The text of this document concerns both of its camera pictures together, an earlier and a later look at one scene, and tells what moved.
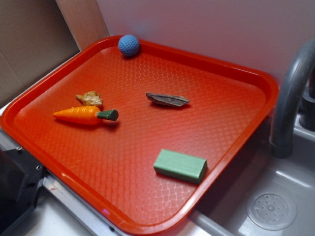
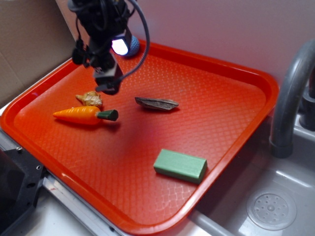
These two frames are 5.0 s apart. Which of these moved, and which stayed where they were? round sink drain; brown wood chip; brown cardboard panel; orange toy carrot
Moved: brown wood chip
Stayed: orange toy carrot; round sink drain; brown cardboard panel
